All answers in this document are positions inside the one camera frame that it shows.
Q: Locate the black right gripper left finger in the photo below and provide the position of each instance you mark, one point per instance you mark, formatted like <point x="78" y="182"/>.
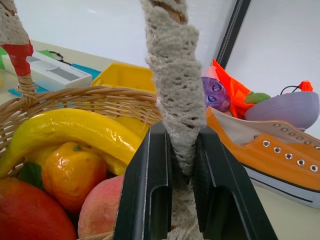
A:
<point x="145" y="190"/>

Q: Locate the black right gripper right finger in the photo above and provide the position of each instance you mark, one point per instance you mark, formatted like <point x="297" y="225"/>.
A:
<point x="225" y="195"/>

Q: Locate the pink plastic peach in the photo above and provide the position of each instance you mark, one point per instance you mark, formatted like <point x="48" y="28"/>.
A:
<point x="102" y="207"/>

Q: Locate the orange canvas sneaker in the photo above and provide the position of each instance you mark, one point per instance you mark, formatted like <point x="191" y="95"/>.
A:
<point x="275" y="160"/>

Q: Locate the orange plastic tangerine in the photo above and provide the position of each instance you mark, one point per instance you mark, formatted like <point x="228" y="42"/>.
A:
<point x="72" y="175"/>

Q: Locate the yellow plastic banana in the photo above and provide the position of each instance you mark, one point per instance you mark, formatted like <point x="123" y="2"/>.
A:
<point x="75" y="125"/>

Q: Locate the purple printed packet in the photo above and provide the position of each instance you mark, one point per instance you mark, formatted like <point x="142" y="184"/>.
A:
<point x="216" y="93"/>

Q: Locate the orange crumpled fabric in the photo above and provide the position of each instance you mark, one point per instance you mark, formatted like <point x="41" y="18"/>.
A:
<point x="235" y="92"/>

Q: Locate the green plush piece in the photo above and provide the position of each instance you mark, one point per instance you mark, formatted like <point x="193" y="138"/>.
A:
<point x="257" y="97"/>

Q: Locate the lavender rounded bowl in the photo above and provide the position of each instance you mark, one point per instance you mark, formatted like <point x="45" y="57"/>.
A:
<point x="290" y="110"/>

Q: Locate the yellow plastic tray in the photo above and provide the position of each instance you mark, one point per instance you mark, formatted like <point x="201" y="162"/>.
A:
<point x="125" y="75"/>

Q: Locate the red plastic mango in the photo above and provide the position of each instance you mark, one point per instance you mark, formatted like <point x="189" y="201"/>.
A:
<point x="30" y="212"/>

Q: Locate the white watch band box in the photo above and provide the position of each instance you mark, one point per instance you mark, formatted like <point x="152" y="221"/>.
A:
<point x="57" y="72"/>

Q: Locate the green flat item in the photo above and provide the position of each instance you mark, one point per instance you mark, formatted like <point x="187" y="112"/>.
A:
<point x="2" y="58"/>

